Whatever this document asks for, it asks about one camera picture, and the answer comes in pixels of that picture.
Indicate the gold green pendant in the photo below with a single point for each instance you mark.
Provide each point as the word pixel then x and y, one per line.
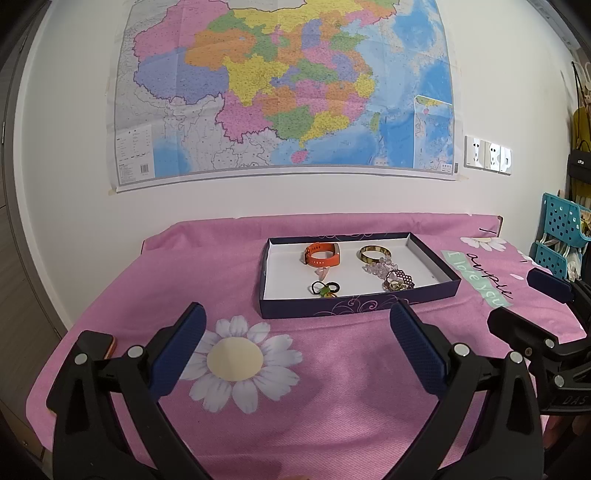
pixel 393 287

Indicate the white wall switch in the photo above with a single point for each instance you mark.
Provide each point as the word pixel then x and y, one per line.
pixel 506 160

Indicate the tortoiseshell bangle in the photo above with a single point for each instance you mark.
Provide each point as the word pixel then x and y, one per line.
pixel 375 261

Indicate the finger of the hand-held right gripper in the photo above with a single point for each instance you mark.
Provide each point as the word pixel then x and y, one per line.
pixel 549 284
pixel 521 330

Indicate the dark blue cardboard box tray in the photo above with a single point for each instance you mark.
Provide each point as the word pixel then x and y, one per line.
pixel 295 281

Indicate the smartphone with orange case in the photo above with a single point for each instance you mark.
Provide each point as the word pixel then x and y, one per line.
pixel 104 341

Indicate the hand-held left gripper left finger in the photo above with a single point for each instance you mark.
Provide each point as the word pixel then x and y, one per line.
pixel 180 350

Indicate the teal plastic basket rack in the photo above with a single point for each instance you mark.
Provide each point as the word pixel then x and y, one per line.
pixel 561 217

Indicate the colourful wall map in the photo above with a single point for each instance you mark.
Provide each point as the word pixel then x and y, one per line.
pixel 277 92

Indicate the yellow hanging bag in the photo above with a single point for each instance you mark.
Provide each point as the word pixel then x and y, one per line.
pixel 581 127

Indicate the pink floral tablecloth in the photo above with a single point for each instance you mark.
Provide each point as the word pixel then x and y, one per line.
pixel 323 415

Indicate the grey wooden door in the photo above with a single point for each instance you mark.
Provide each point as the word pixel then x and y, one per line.
pixel 18 254

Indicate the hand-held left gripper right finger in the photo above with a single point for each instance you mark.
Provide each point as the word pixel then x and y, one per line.
pixel 418 350

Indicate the white wall socket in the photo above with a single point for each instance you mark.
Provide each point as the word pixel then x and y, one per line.
pixel 473 150
pixel 491 155

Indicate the pale pink hair clip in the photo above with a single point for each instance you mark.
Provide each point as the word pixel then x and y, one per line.
pixel 324 273

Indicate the black hanging bag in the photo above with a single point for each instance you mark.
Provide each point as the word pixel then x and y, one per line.
pixel 579 170

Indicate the orange wrist watch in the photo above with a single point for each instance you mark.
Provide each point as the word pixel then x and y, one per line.
pixel 323 263

